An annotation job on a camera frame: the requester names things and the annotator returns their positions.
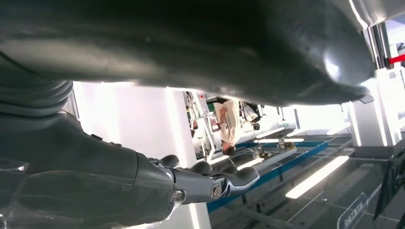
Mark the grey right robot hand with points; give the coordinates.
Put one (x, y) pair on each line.
(189, 47)

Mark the person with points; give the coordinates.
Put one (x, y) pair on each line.
(231, 123)

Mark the black equipment unit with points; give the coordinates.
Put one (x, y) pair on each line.
(251, 113)

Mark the blue ceiling beam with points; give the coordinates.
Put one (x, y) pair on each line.
(284, 166)

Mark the chrome barrier stanchion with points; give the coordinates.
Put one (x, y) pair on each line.
(378, 44)

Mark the stainless steel table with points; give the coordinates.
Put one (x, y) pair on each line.
(386, 9)

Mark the red barrier belt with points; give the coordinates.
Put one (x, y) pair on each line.
(398, 59)

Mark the translucent hanging sign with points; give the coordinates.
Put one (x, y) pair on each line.
(352, 213)

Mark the black overhead structure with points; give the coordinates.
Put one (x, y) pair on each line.
(395, 183)

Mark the white machine frame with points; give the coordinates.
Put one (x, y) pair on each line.
(202, 132)

